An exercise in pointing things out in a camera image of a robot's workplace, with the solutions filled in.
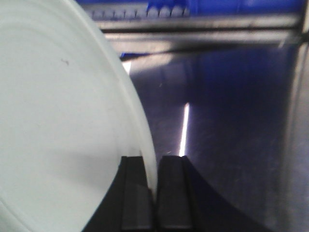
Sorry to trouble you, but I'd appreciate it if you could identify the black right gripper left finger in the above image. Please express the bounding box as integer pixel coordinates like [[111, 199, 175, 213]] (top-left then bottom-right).
[[83, 156, 154, 232]]

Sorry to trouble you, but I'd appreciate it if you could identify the green round plate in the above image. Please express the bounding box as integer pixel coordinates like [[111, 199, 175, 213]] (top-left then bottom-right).
[[0, 0, 157, 232]]

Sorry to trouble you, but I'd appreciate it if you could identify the stainless steel shelf rack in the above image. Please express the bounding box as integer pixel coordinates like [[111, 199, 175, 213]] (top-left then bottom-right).
[[95, 14, 309, 54]]

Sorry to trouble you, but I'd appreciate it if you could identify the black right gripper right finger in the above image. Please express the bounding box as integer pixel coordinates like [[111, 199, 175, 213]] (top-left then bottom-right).
[[156, 156, 266, 232]]

